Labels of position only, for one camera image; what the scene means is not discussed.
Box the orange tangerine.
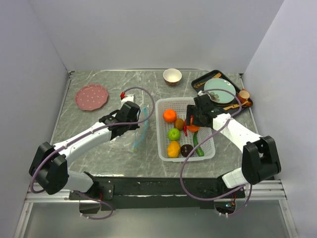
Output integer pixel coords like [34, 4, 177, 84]
[187, 124, 200, 133]
[163, 109, 177, 123]

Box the brown kiwi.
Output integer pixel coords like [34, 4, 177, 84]
[174, 118, 184, 131]

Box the clear blue-zipper zip bag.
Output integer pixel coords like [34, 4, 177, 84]
[130, 106, 149, 153]

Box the green lime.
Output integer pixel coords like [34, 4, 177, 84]
[167, 128, 180, 141]

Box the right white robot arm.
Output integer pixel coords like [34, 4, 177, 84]
[186, 94, 281, 197]

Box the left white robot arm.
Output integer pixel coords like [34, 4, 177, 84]
[29, 101, 140, 199]

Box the red chili pepper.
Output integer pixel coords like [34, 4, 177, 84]
[183, 119, 188, 137]

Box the light green plate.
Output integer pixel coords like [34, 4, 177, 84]
[204, 78, 236, 104]

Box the black tray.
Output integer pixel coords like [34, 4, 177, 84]
[192, 70, 253, 116]

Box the white plastic basket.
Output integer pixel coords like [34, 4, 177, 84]
[155, 97, 216, 162]

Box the wooden spoon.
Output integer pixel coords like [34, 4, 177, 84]
[223, 101, 253, 111]

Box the dark purple mangosteen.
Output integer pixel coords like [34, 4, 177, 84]
[180, 144, 193, 157]

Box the yellow orange persimmon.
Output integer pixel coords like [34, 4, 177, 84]
[167, 141, 181, 158]

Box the wooden fork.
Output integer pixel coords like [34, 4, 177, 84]
[191, 73, 222, 88]

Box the green chili pepper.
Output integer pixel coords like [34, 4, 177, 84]
[193, 131, 205, 157]

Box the white patterned bowl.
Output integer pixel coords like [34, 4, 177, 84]
[163, 68, 182, 86]

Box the orange small cup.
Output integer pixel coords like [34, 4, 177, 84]
[238, 89, 250, 103]

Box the pink dotted plate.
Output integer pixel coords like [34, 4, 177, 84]
[75, 84, 108, 111]

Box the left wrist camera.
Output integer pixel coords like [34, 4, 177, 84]
[120, 92, 135, 106]

